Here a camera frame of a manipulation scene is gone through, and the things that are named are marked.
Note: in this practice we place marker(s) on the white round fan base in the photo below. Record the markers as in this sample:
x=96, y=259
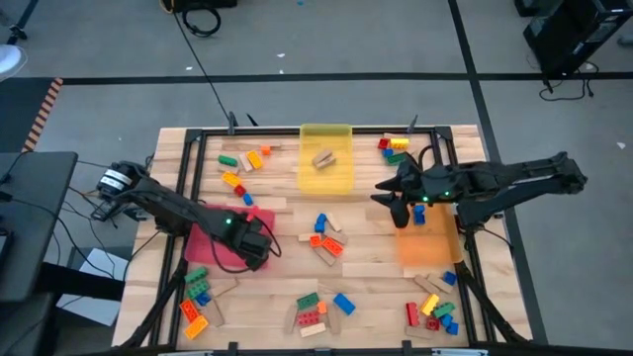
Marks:
x=10, y=59

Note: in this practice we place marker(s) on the orange translucent plastic bin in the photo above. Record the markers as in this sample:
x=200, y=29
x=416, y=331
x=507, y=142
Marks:
x=435, y=247

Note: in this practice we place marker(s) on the black desk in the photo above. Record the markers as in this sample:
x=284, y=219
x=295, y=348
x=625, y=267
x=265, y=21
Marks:
x=29, y=222

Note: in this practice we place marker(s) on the red small plastic brick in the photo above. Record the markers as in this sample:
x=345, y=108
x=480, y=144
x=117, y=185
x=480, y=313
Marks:
x=432, y=324
x=384, y=144
x=240, y=190

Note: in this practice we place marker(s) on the orange long plastic brick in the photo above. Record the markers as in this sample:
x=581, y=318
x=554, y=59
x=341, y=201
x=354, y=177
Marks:
x=333, y=246
x=189, y=310

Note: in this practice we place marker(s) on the green long plastic brick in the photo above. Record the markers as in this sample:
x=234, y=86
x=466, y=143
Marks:
x=228, y=160
x=444, y=310
x=396, y=158
x=307, y=300
x=198, y=288
x=195, y=275

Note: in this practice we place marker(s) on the black floor equipment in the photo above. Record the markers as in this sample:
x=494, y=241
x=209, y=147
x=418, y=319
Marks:
x=198, y=4

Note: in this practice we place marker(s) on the blue long plastic brick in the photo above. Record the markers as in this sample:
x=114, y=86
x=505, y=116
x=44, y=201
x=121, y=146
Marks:
x=343, y=303

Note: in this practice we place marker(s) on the black stand leg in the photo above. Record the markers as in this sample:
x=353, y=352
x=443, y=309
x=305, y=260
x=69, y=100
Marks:
x=20, y=29

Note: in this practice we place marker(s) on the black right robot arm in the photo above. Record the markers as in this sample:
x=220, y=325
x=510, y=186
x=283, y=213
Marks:
x=519, y=175

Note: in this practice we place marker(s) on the orange small plastic brick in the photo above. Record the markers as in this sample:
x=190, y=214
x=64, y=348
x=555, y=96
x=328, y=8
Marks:
x=315, y=240
x=322, y=308
x=266, y=150

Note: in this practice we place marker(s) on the red large flat brick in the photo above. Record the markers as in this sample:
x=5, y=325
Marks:
x=308, y=318

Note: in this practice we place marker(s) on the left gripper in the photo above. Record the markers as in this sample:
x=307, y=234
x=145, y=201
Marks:
x=249, y=242

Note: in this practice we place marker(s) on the pink translucent plastic bin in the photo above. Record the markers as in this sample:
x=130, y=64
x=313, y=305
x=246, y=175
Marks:
x=203, y=249

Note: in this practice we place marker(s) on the amber long plastic brick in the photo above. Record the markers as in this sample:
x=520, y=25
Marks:
x=254, y=159
x=195, y=327

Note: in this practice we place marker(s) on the black equipment case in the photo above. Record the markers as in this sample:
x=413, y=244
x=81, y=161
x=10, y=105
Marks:
x=569, y=34

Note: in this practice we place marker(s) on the white paper sheet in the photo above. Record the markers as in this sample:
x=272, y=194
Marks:
x=106, y=262

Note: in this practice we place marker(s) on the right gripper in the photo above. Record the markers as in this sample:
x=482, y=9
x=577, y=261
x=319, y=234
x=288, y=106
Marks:
x=425, y=183

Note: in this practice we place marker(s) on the black metal table frame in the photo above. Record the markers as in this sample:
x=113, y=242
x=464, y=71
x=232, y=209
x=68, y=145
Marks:
x=376, y=130

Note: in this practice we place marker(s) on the yellow translucent plastic bin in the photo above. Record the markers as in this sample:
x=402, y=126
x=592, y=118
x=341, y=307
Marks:
x=326, y=180

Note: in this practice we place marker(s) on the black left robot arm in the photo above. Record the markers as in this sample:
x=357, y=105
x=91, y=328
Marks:
x=168, y=205

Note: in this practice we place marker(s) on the striped hazard tape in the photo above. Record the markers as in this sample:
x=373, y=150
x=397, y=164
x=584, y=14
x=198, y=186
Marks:
x=44, y=114

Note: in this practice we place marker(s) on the blue small plastic brick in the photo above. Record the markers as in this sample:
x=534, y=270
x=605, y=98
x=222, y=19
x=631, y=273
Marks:
x=388, y=153
x=446, y=320
x=419, y=219
x=452, y=328
x=449, y=278
x=419, y=210
x=319, y=227
x=247, y=199
x=203, y=299
x=322, y=217

